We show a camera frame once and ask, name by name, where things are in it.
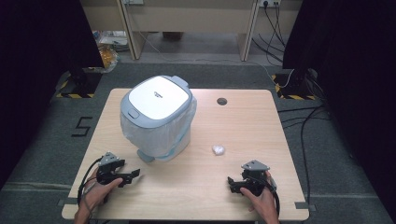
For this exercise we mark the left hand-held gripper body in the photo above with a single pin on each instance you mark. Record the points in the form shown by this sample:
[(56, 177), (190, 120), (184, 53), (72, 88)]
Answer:
[(107, 168)]

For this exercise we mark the clear plastic trash bag liner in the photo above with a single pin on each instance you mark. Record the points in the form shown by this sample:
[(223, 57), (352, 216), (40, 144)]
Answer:
[(149, 138)]

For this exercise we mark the black curtain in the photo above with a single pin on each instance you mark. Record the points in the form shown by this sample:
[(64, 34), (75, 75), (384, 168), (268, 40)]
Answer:
[(351, 68), (34, 62)]

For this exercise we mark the brown box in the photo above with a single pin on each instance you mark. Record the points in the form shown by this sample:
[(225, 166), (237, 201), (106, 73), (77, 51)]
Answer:
[(172, 35)]

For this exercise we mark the person's right hand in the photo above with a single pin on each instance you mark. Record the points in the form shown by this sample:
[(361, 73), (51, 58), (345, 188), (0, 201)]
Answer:
[(263, 202)]

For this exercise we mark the white paper ball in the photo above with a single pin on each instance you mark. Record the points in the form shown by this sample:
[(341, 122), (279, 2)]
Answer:
[(218, 150)]

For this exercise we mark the white power strip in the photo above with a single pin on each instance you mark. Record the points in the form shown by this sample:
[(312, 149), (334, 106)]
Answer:
[(133, 2)]

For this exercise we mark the beige wooden desk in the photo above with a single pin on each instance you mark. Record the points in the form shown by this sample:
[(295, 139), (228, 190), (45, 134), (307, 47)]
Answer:
[(190, 18)]

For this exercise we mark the white wall power socket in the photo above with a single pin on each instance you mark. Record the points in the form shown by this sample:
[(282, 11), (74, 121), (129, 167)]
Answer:
[(269, 3)]

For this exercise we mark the clear plastic bags with clutter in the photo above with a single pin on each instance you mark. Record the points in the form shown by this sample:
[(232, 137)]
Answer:
[(109, 49)]

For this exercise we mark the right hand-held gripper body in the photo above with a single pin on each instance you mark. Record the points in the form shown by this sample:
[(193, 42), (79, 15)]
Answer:
[(257, 179)]

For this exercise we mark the person's left hand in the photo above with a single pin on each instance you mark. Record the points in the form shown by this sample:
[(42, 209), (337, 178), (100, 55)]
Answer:
[(99, 193)]

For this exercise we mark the stand base with hazard tape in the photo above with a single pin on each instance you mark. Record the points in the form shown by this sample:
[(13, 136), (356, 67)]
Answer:
[(292, 88), (77, 85)]

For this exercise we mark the white grey pedal trash can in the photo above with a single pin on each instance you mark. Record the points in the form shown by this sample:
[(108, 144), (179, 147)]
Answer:
[(158, 98)]

